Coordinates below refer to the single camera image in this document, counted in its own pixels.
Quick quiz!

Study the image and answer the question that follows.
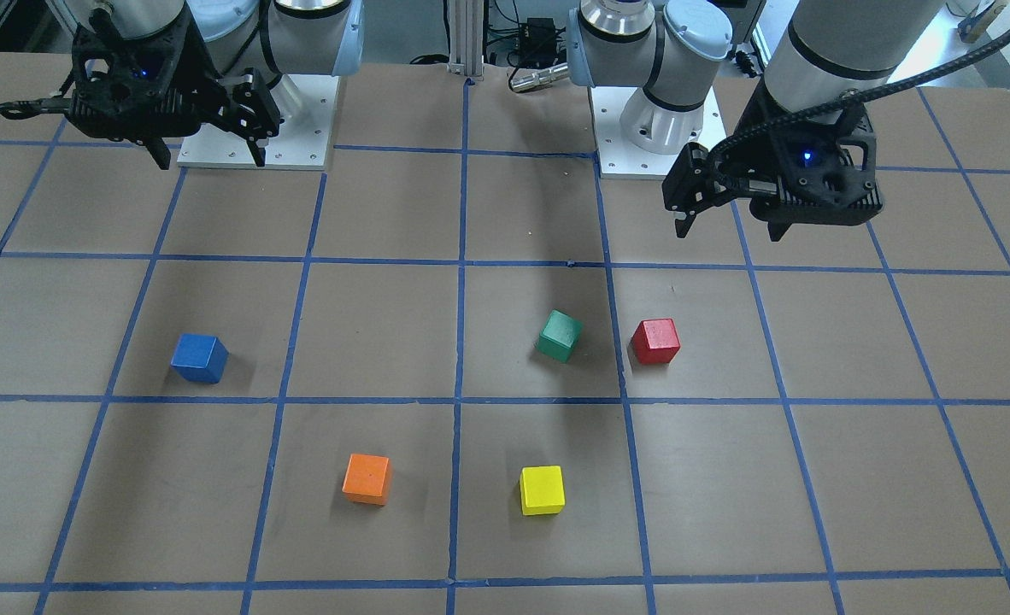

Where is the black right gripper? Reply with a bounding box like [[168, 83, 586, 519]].
[[0, 10, 283, 170]]

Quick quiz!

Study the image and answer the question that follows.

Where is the blue wooden block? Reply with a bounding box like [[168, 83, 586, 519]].
[[170, 332, 229, 384]]

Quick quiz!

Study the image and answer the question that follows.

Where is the green wooden block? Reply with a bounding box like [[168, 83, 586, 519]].
[[535, 310, 584, 363]]

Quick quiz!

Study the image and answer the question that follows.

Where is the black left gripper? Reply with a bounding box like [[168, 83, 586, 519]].
[[662, 102, 885, 242]]

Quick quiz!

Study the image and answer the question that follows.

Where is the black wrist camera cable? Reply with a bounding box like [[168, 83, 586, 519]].
[[710, 0, 1010, 163]]

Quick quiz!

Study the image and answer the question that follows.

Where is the yellow wooden block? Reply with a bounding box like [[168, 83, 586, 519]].
[[518, 465, 565, 515]]

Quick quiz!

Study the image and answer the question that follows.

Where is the orange wooden block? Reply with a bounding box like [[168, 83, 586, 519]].
[[341, 453, 393, 507]]

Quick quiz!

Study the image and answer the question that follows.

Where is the aluminium frame post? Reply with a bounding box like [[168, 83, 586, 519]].
[[445, 1, 485, 85]]

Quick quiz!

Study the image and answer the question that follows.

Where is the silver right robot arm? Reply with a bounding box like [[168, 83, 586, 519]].
[[0, 1, 364, 171]]

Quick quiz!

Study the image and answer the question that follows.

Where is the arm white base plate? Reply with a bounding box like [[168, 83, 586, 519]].
[[177, 74, 344, 171], [590, 87, 726, 180]]

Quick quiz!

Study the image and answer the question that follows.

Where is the red wooden block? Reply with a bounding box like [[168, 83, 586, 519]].
[[631, 318, 681, 365]]

